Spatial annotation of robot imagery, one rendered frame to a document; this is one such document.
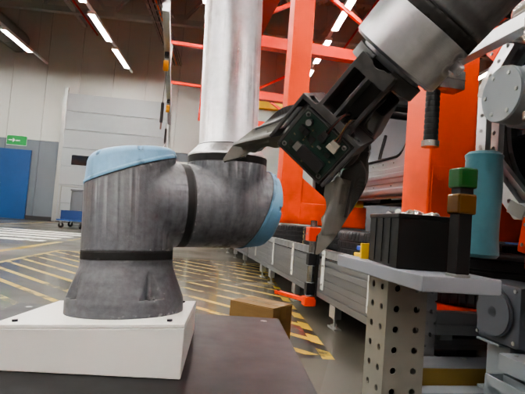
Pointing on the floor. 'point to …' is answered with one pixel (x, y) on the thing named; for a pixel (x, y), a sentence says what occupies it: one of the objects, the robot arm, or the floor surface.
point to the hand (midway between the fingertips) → (270, 205)
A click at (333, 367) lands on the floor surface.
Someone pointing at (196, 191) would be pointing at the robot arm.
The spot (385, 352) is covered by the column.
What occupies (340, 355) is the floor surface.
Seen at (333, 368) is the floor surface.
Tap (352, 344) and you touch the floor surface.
